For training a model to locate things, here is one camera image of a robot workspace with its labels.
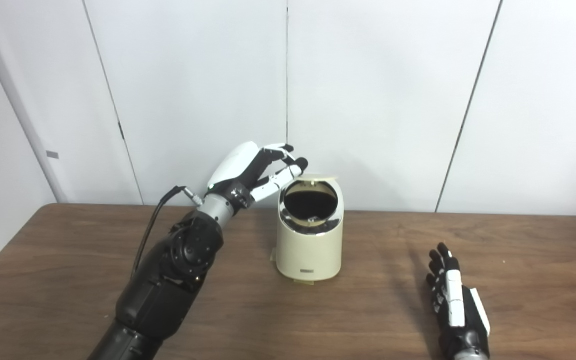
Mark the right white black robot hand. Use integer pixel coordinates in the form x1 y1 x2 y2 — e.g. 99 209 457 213
426 243 492 358

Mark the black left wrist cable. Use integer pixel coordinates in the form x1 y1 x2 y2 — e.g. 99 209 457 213
130 185 204 281

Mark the cream-colored plastic bin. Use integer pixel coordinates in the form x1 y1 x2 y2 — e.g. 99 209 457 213
274 172 345 282

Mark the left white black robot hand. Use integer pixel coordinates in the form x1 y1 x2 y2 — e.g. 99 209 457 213
206 141 310 208

